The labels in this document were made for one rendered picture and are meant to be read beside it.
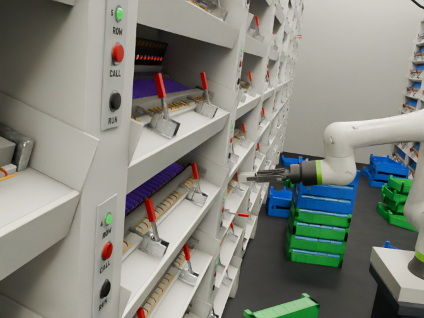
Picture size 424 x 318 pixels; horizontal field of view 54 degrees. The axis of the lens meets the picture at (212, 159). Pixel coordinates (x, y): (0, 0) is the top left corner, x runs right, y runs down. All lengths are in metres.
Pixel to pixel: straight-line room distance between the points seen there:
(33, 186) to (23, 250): 0.06
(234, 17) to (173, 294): 0.64
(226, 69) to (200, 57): 0.07
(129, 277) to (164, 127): 0.22
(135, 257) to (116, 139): 0.28
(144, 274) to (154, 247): 0.06
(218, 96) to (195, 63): 0.10
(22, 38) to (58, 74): 0.04
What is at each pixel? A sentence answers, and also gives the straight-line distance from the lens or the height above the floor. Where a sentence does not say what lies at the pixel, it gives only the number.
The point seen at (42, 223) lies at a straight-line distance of 0.34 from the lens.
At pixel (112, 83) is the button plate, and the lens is 0.39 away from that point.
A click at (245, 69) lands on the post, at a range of 1.73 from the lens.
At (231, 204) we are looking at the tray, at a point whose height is 0.54.
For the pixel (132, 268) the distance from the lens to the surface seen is 0.64.
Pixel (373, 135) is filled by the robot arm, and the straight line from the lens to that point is 1.54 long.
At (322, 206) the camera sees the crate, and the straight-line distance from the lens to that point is 2.34.
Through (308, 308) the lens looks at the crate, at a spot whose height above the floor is 0.19.
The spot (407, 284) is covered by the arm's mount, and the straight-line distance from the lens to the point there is 1.72.
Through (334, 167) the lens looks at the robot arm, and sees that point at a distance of 1.54.
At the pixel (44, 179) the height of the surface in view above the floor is 0.93.
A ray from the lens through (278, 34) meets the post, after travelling 2.42.
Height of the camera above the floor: 1.05
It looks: 13 degrees down
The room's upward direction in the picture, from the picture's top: 6 degrees clockwise
